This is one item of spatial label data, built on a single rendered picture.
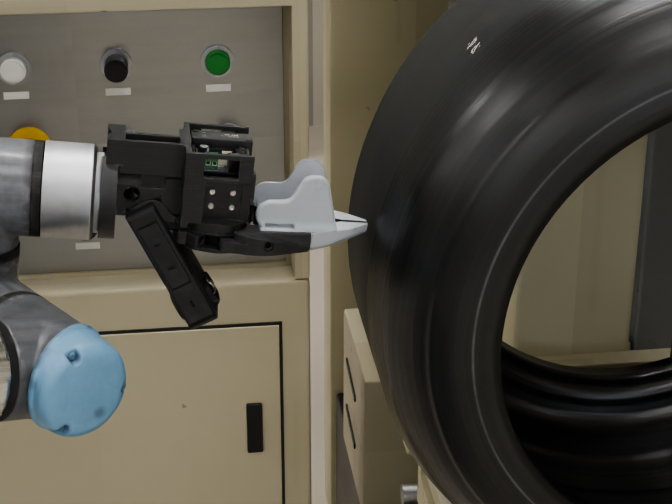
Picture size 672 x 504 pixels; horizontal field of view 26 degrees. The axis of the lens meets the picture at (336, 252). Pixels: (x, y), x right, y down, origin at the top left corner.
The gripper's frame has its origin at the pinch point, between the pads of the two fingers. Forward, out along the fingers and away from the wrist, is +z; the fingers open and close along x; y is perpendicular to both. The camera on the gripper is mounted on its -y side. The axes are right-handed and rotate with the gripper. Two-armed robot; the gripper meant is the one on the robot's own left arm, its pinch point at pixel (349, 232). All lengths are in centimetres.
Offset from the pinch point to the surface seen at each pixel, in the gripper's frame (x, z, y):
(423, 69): 5.7, 5.3, 12.4
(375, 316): -5.1, 2.0, -4.8
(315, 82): 368, 50, -101
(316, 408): 178, 31, -119
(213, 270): 62, -5, -33
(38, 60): 63, -28, -7
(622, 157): 25.9, 31.4, -0.9
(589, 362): 24.0, 31.7, -23.2
